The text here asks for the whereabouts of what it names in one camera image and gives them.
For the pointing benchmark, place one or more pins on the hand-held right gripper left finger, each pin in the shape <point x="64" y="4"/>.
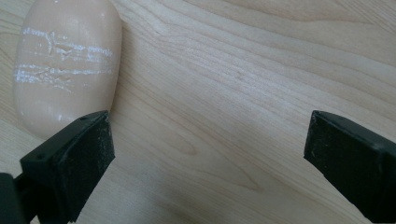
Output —
<point x="71" y="168"/>

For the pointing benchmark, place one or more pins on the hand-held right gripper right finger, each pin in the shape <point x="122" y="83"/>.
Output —
<point x="358" y="168"/>

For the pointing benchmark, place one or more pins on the beige oval soap bar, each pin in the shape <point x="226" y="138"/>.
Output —
<point x="67" y="62"/>

